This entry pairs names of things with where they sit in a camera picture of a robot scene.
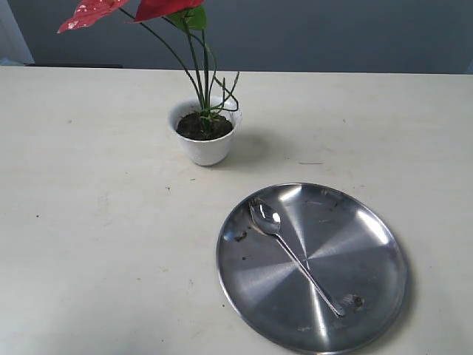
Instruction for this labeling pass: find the steel spork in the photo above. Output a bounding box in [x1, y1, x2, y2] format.
[249, 199, 345, 317]

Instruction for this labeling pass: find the red artificial flower plant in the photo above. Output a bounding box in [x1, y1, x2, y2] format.
[58, 1, 239, 140]

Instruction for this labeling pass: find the white plastic flower pot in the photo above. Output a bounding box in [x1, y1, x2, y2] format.
[168, 98, 242, 166]

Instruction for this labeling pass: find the dark soil in pot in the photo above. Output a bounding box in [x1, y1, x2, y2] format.
[176, 112, 234, 141]

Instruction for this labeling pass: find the round steel plate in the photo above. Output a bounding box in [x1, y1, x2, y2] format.
[216, 183, 409, 354]

